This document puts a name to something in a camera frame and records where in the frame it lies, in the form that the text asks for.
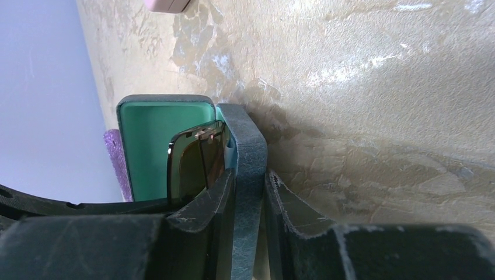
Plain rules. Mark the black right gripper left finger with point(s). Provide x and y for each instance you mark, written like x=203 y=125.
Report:
x=47 y=239

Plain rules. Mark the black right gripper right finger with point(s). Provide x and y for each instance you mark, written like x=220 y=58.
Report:
x=305 y=244

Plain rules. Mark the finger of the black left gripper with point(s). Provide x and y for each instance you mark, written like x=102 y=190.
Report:
x=16 y=204

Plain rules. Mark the brown frame glasses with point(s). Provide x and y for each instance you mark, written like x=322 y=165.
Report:
x=196 y=159

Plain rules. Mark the grey glasses case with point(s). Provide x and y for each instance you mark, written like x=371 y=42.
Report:
x=148 y=122

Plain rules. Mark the pink glasses case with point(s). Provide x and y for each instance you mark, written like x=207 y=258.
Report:
x=167 y=6

